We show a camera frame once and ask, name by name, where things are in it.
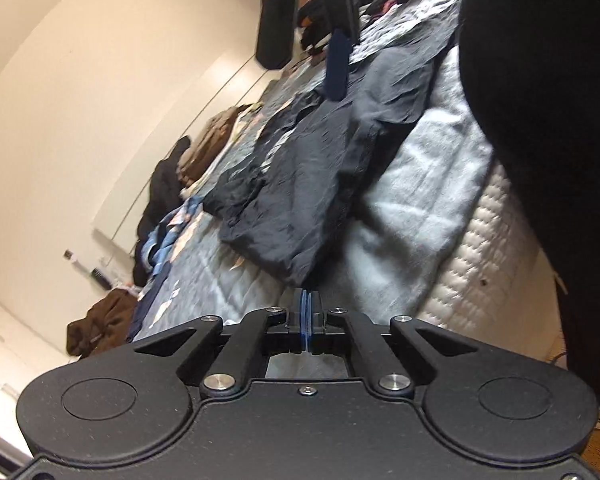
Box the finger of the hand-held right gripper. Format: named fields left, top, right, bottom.
left=320, top=0, right=361, bottom=103

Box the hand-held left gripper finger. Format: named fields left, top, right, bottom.
left=306, top=290, right=481, bottom=401
left=132, top=287, right=307, bottom=401

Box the black printed t-shirt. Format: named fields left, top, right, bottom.
left=202, top=35, right=461, bottom=286

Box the stack of folded brown clothes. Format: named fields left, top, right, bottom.
left=177, top=105, right=261, bottom=196

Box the white headboard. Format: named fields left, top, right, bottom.
left=92, top=52, right=281, bottom=256

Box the grey-blue printed quilt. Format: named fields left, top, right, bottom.
left=125, top=0, right=506, bottom=341

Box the light blue denim garment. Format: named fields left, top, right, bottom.
left=140, top=195, right=206, bottom=273

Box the white mattress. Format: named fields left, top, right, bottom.
left=420, top=160, right=566, bottom=356

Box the black puffy jacket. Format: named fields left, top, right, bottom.
left=132, top=137, right=193, bottom=286

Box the brown jacket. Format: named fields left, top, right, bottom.
left=67, top=290, right=143, bottom=356

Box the black hanging brush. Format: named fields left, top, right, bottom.
left=65, top=250, right=111, bottom=291

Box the person's black clothing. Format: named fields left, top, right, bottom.
left=457, top=0, right=600, bottom=431

